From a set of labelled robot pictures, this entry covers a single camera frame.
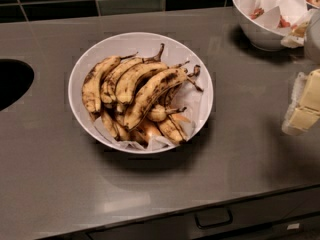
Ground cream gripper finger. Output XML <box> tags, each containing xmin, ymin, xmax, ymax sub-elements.
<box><xmin>282</xmin><ymin>69</ymin><xmax>320</xmax><ymax>136</ymax></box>

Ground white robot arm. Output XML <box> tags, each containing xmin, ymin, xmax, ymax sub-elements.
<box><xmin>282</xmin><ymin>9</ymin><xmax>320</xmax><ymax>135</ymax></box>

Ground white paper bowl liner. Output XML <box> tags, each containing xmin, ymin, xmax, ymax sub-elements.
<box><xmin>93</xmin><ymin>84</ymin><xmax>203</xmax><ymax>153</ymax></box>

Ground lower right banana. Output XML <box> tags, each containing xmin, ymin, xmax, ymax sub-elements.
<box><xmin>157</xmin><ymin>114</ymin><xmax>191</xmax><ymax>145</ymax></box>

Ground small stubby banana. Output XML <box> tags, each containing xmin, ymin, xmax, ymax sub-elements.
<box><xmin>147</xmin><ymin>104</ymin><xmax>186</xmax><ymax>122</ymax></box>

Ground large front spotted banana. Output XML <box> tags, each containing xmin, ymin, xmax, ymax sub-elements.
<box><xmin>123</xmin><ymin>68</ymin><xmax>203</xmax><ymax>131</ymax></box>

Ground white bowl with bananas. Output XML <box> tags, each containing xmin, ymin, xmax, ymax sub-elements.
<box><xmin>68</xmin><ymin>32</ymin><xmax>214</xmax><ymax>155</ymax></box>

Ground lower left banana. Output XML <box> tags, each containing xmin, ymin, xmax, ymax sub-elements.
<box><xmin>100</xmin><ymin>110</ymin><xmax>130</xmax><ymax>141</ymax></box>

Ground grey drawer front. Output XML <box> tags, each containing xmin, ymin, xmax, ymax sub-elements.
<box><xmin>84</xmin><ymin>187</ymin><xmax>320</xmax><ymax>240</ymax></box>

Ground dark round counter opening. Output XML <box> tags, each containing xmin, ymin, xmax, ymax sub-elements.
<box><xmin>0</xmin><ymin>59</ymin><xmax>34</xmax><ymax>111</ymax></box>

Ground black drawer handle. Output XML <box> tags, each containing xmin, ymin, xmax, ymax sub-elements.
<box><xmin>194</xmin><ymin>208</ymin><xmax>233</xmax><ymax>230</ymax></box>

